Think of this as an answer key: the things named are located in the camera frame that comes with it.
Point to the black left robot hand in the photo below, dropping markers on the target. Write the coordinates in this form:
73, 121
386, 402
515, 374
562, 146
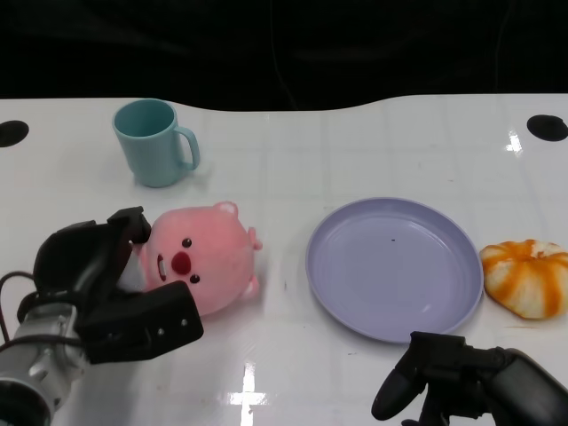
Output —
89, 266

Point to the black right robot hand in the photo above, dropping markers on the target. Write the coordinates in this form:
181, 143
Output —
519, 390

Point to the pink plush beaver doll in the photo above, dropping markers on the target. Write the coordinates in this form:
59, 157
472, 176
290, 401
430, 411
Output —
208, 244

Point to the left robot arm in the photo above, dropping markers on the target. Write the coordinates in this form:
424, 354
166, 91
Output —
40, 355

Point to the lavender plastic plate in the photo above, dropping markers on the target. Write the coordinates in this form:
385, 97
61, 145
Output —
390, 270

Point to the orange white bun toy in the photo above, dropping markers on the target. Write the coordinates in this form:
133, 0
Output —
526, 279

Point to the teal plastic mug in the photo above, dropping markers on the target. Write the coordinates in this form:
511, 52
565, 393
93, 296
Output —
148, 151

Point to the black table grommet hole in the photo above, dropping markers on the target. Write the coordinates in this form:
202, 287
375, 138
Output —
548, 128
11, 133

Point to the black backdrop cloth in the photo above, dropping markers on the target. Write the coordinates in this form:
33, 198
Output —
177, 44

